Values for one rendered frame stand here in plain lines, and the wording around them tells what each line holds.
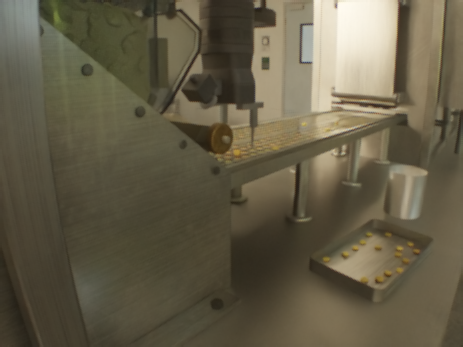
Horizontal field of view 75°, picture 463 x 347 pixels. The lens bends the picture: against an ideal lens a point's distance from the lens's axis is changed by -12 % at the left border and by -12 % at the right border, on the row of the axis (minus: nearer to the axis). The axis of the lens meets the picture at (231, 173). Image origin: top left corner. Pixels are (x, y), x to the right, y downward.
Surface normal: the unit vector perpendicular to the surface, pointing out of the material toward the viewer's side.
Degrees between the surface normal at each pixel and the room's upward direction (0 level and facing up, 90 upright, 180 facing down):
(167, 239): 90
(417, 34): 90
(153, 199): 90
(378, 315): 0
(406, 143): 90
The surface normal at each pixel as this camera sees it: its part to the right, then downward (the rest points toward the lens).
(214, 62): -0.65, 0.36
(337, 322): 0.00, -0.96
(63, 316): 0.76, 0.19
